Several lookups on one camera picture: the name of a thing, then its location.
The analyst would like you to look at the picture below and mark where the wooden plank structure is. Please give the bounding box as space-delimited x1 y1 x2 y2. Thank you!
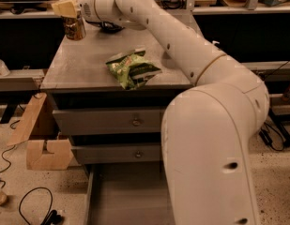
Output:
7 93 73 171

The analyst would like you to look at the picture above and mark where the black looped cable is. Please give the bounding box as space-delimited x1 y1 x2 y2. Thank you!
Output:
18 187 63 225

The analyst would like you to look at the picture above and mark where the black table leg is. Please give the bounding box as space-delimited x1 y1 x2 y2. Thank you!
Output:
268 109 290 147

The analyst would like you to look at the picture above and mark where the black floor cable left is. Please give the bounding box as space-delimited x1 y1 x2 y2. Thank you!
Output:
0 119 22 188

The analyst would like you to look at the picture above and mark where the grey drawer cabinet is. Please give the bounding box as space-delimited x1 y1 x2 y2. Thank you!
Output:
39 9 227 225

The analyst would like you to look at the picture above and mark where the blue chip bag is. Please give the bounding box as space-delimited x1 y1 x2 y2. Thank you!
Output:
87 22 123 34

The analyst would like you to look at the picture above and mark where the green chip bag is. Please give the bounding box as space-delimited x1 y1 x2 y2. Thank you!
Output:
106 47 161 90

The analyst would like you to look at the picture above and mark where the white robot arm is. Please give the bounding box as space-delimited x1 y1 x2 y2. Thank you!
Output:
78 0 269 225

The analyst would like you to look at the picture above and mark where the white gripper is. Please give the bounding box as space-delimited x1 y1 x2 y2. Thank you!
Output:
52 0 120 23

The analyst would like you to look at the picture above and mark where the grey open bottom drawer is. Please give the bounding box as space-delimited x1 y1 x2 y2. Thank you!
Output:
84 161 176 225

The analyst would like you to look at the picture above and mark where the orange soda can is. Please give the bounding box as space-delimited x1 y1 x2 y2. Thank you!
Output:
62 16 85 40

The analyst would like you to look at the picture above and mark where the black cable power brick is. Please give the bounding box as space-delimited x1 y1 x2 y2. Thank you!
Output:
258 61 290 153

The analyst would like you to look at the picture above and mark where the grey top drawer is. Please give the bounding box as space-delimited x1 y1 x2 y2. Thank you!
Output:
53 107 164 136

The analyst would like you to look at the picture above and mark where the grey middle drawer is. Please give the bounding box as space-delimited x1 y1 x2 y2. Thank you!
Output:
71 142 161 164

